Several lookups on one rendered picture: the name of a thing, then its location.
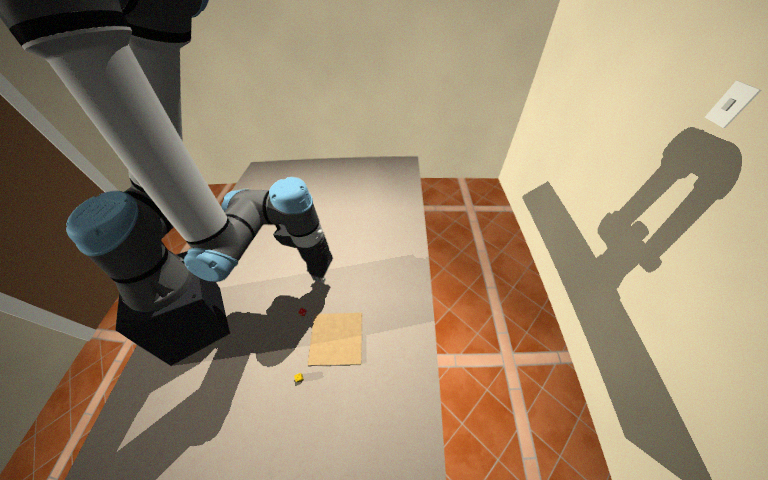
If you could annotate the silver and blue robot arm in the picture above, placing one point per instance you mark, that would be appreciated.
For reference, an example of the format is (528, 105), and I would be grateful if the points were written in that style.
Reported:
(121, 233)

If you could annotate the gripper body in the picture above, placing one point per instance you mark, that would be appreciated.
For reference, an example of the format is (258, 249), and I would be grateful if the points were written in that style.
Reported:
(313, 251)

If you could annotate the tan square mat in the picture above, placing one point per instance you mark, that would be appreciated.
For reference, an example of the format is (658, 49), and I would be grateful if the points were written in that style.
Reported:
(336, 339)

